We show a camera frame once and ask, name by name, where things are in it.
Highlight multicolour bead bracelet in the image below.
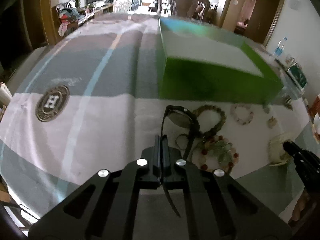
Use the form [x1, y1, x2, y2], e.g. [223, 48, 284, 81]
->
[192, 134, 240, 172]

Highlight black sunglasses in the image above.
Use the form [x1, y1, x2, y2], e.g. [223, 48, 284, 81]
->
[158, 105, 200, 218]

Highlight pink bead bracelet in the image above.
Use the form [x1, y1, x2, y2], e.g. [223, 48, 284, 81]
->
[229, 103, 255, 126]

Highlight gold brooch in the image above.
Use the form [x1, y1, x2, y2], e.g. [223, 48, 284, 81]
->
[267, 116, 278, 129]

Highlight plaid tablecloth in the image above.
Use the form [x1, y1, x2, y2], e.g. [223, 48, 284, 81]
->
[1, 14, 319, 239]

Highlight green white packet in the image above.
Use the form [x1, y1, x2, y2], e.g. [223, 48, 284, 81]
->
[287, 62, 308, 90]

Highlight green cardboard box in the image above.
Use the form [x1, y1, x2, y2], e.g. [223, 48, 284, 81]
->
[157, 17, 283, 105]

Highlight clear water bottle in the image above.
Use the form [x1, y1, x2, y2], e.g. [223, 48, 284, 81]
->
[273, 37, 287, 57]

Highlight dark wooden chair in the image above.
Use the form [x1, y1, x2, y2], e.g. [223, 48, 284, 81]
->
[157, 0, 211, 22]

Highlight wooden bench with clothes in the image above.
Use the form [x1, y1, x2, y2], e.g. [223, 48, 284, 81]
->
[55, 0, 87, 37]

